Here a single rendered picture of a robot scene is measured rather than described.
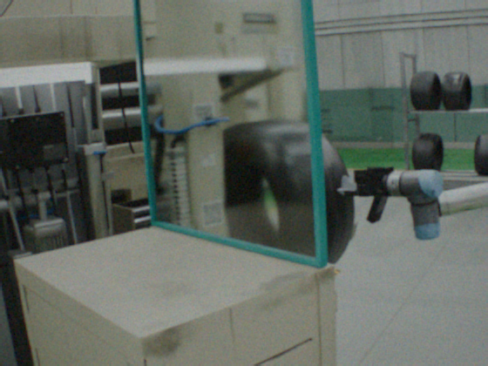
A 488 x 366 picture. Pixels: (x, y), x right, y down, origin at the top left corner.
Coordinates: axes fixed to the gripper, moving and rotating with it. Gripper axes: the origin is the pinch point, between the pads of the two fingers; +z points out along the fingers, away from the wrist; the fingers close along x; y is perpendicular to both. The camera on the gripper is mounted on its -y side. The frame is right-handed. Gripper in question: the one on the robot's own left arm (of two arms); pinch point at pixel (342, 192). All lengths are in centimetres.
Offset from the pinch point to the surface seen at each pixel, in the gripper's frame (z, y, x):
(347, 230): 2.4, -12.9, -3.6
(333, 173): 2.3, 5.9, 0.3
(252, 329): -49, -9, 81
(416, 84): 266, 61, -479
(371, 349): 89, -114, -117
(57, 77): 24, 43, 77
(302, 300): -49, -8, 70
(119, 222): 70, -4, 41
